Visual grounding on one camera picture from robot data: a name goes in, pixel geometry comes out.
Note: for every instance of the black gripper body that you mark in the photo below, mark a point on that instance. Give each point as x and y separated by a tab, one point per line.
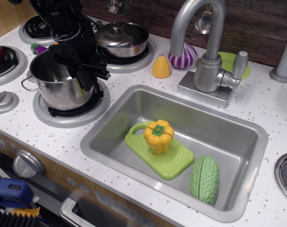
82	55

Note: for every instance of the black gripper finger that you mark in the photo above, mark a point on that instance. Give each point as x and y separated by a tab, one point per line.
86	79
72	71

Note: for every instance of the stainless steel pot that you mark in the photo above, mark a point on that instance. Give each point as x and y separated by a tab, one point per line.
56	86

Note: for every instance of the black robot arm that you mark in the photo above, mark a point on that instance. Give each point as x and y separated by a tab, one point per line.
65	19

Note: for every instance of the front right stove burner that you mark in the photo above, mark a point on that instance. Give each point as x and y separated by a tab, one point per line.
42	113

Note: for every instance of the stove burner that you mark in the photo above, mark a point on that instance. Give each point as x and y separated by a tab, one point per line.
42	113
12	64
129	64
35	31

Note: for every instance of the back right stove burner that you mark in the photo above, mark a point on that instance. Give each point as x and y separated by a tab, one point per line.
129	64

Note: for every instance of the back left stove burner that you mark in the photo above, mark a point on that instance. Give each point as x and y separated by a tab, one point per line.
35	31

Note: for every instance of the front left stove burner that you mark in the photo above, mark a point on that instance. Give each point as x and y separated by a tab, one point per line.
12	64

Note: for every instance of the steel pan with lid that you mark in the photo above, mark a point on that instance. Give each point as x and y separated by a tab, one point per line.
123	39

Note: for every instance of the purple toy eggplant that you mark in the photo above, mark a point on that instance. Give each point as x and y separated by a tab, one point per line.
38	49

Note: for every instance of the yellow toy corn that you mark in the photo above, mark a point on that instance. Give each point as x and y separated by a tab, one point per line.
161	68

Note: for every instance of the silver countertop knob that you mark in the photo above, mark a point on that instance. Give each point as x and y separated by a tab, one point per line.
8	101

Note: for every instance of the yellow toy bell pepper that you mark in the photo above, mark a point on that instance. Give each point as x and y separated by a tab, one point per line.
158	136

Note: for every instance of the silver oven front knob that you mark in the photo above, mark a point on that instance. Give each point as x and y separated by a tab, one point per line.
26	165

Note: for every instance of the purple striped toy onion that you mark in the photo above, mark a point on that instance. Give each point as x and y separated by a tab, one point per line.
186	60

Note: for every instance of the green plastic cutting board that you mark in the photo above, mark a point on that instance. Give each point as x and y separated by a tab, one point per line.
167	165

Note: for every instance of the silver toy faucet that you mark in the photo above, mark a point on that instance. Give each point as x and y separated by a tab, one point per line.
210	83

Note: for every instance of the hanging silver ladle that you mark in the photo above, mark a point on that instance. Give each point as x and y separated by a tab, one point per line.
203	21

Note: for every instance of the blue clamp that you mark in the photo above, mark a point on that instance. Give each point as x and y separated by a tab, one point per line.
15	193

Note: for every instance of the yellow cloth piece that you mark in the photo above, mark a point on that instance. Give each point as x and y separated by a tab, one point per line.
26	212

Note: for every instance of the green plastic plate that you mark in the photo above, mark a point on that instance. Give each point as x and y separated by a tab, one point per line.
228	64

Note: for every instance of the silver sink basin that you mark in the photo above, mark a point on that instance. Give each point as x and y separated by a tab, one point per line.
236	145

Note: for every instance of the green toy bitter gourd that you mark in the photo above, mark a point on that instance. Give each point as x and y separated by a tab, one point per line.
204	179

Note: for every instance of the silver round bowl rim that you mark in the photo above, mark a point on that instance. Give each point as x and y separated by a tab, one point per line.
280	172

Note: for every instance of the silver oven door handle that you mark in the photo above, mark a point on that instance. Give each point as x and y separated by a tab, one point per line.
68	214

